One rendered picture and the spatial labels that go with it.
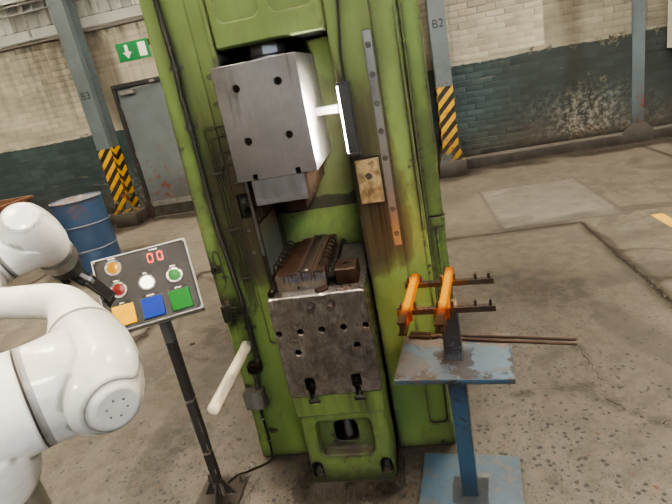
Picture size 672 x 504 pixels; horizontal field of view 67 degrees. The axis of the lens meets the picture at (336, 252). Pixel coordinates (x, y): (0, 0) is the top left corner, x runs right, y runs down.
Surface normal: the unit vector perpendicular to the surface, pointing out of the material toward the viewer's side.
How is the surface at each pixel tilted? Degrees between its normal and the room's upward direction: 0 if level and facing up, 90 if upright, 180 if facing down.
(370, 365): 90
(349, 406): 90
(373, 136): 90
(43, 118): 89
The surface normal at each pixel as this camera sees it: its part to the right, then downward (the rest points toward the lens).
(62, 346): 0.09, -0.90
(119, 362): 0.55, -0.75
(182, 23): -0.11, 0.35
